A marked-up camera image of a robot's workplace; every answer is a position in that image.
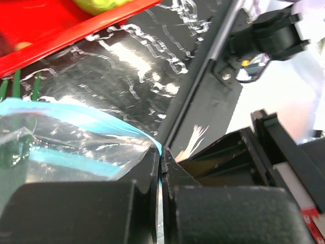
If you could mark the red plastic tray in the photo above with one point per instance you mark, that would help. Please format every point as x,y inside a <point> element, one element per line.
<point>52,25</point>

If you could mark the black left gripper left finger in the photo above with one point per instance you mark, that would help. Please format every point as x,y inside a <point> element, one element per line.
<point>121,211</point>

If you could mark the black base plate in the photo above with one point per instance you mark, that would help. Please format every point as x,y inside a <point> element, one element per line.
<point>206,100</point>

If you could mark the pale green cabbage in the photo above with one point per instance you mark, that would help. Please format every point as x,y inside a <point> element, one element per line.
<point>96,7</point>

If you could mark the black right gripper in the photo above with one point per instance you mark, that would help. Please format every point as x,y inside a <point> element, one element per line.
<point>266,155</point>

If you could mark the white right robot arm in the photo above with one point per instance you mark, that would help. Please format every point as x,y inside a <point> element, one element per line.
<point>273,33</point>

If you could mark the green scallion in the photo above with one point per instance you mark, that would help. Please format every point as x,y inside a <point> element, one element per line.
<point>16,150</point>

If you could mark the clear blue zip bag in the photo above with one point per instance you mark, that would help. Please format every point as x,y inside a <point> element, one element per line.
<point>71,143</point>

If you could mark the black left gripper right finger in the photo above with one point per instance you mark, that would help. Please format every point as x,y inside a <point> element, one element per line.
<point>242,214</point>

